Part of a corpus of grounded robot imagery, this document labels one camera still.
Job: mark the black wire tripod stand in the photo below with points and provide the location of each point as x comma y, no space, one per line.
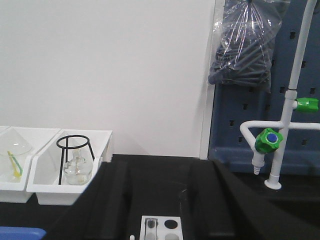
69,143

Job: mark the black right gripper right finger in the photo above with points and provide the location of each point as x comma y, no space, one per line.
217,206

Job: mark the blue-grey pegboard drying rack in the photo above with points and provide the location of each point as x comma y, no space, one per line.
234,105

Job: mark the yellow green plastic spoons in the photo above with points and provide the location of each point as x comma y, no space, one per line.
17,169

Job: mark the plastic bag of pegs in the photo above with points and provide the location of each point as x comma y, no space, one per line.
247,38

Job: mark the clear glass beaker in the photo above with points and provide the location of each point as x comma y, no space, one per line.
20,150

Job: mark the round-bottom glass flask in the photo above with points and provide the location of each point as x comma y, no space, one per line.
78,171

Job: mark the white test tube rack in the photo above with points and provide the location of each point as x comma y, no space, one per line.
156,227

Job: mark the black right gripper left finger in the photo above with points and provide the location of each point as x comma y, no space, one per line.
103,210

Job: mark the white lab faucet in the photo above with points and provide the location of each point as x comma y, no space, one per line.
290,104

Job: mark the white storage bin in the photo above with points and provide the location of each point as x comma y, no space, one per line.
44,171
38,138

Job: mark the blue plastic tray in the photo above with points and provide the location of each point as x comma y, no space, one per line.
21,233

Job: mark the middle white storage bin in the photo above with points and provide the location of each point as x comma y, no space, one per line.
38,138

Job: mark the right white storage bin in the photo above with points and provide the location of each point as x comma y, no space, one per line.
44,171

